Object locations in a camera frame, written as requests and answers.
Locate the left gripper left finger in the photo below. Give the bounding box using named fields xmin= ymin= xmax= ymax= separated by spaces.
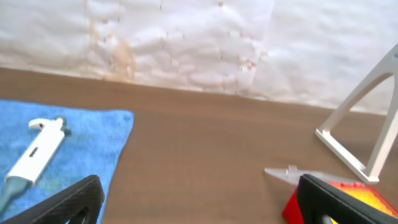
xmin=0 ymin=174 xmax=106 ymax=224

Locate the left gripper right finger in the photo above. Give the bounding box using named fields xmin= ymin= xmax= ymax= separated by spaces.
xmin=295 ymin=173 xmax=398 ymax=224

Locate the white and blue stand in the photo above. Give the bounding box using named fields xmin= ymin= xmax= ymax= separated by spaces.
xmin=314 ymin=43 xmax=398 ymax=185

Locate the blue cloth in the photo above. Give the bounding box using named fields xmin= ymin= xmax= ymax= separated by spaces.
xmin=0 ymin=98 xmax=136 ymax=224

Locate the white pipette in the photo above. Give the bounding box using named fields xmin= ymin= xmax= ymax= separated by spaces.
xmin=0 ymin=116 xmax=72 ymax=216

